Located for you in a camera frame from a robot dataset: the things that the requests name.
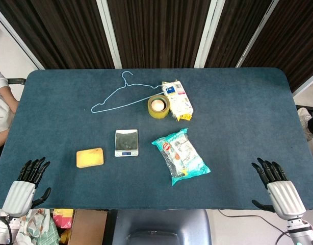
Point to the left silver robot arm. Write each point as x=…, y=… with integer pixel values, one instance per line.
x=2, y=229

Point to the brown cardboard box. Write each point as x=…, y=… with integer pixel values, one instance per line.
x=87, y=227

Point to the dark wood slat partition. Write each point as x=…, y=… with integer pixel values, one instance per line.
x=156, y=30

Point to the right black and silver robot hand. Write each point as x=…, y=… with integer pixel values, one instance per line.
x=285, y=197

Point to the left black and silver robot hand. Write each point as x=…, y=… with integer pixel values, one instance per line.
x=20, y=192

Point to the yellow tape roll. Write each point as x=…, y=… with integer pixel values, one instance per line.
x=159, y=112

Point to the small digital kitchen scale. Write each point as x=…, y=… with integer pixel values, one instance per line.
x=126, y=142

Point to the black chair armrest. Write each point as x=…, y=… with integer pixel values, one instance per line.
x=16, y=81

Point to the teal plastic snack bag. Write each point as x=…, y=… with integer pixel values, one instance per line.
x=180, y=155

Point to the yellow sponge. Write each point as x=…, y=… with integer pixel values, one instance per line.
x=90, y=157

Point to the egg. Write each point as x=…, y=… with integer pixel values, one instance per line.
x=157, y=104

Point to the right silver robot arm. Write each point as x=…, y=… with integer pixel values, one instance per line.
x=301, y=233

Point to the white and yellow snack package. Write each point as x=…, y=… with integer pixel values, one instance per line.
x=179, y=100

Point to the patterned green and white bag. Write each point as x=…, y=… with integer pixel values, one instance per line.
x=38, y=228

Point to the yellow and red package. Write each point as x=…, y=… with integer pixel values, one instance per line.
x=63, y=219

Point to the white shoe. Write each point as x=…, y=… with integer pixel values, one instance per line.
x=304, y=120

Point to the blue felt table mat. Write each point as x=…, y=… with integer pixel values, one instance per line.
x=222, y=122

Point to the person in white shirt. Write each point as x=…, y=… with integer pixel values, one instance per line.
x=2, y=107

